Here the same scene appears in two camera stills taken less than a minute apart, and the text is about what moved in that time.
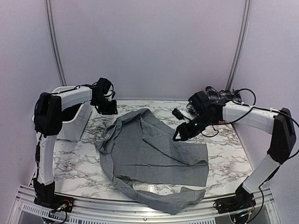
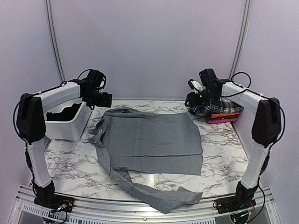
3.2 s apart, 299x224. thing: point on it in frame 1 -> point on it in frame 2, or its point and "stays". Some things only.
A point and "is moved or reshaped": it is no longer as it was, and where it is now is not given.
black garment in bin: [68, 114] stays
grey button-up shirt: [140, 146] is moved or reshaped
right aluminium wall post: [243, 38] stays
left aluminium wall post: [48, 5] stays
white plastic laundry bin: [75, 129] stays
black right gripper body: [202, 122] -> [201, 100]
